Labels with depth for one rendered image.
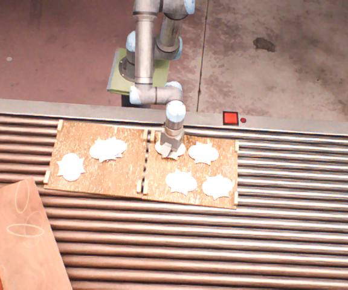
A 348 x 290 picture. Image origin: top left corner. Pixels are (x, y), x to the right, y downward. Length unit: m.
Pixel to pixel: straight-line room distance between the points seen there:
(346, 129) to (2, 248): 1.65
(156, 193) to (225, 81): 1.82
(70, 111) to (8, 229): 0.67
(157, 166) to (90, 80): 1.64
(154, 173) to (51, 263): 0.59
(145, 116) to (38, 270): 0.87
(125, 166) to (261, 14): 2.57
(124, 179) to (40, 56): 1.95
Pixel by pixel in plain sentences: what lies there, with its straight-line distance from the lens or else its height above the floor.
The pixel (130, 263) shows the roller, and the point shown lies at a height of 0.92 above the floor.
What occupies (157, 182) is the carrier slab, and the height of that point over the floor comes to 0.94.
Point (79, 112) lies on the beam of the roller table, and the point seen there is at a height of 0.92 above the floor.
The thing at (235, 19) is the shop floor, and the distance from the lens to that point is 4.09.
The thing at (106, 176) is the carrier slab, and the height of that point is 0.94.
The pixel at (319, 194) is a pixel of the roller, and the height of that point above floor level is 0.92.
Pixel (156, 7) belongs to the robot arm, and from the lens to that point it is 1.83.
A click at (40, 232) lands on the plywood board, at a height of 1.04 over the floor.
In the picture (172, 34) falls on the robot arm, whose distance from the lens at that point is 2.04.
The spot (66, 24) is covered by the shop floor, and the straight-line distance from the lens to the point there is 3.93.
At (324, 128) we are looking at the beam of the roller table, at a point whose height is 0.92.
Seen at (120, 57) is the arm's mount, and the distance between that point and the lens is 2.40.
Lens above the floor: 2.66
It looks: 58 degrees down
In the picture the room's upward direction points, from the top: 10 degrees clockwise
